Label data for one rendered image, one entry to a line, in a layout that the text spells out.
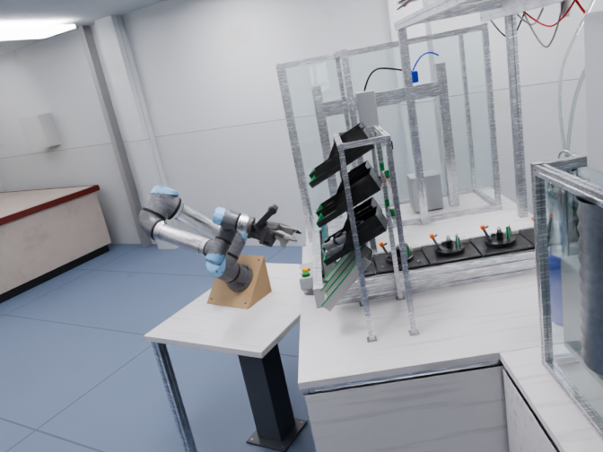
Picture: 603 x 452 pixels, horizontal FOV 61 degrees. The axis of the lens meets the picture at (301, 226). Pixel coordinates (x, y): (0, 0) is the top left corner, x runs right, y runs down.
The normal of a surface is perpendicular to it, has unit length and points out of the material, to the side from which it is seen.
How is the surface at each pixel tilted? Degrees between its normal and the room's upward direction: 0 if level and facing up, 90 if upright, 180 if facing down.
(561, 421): 0
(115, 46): 90
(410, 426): 90
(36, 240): 90
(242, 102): 90
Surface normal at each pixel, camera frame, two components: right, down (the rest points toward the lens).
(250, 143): -0.48, 0.34
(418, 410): -0.01, 0.29
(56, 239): 0.86, -0.01
